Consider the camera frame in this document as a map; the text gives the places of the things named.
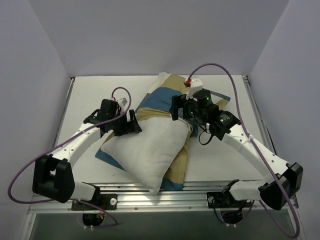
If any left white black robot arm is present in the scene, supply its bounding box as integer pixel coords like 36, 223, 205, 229
32, 99, 142, 210

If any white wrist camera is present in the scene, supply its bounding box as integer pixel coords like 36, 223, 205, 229
184, 77, 203, 100
111, 97, 128, 113

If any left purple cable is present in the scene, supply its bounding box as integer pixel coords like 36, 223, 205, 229
7, 86, 133, 229

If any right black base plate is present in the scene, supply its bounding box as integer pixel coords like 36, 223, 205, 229
206, 191, 251, 209

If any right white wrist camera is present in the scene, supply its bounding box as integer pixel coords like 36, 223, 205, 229
184, 77, 203, 100

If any left aluminium side rail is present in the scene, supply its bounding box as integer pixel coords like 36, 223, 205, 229
53, 77, 76, 148

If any black looped wire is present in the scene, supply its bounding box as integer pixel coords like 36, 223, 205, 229
198, 131, 216, 146

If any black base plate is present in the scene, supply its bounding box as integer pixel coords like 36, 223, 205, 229
71, 193, 118, 211
206, 191, 251, 209

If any blue beige white pillowcase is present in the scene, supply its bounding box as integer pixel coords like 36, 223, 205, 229
94, 71, 232, 192

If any aluminium front rail frame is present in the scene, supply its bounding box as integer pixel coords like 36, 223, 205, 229
27, 181, 300, 215

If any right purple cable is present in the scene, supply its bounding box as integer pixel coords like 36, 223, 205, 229
184, 62, 301, 238

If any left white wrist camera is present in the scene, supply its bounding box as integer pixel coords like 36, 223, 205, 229
111, 97, 128, 113

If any white pillow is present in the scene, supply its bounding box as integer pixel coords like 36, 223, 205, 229
95, 117, 191, 195

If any purple cable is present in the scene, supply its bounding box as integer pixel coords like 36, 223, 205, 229
7, 86, 133, 229
184, 62, 301, 238

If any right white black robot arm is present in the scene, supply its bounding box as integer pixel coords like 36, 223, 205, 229
169, 89, 303, 211

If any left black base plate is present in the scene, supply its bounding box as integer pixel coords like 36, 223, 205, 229
71, 193, 118, 211

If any aluminium side rail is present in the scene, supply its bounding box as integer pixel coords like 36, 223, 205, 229
53, 77, 76, 148
242, 75, 277, 155

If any right aluminium side rail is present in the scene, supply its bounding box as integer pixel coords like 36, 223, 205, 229
242, 75, 277, 155

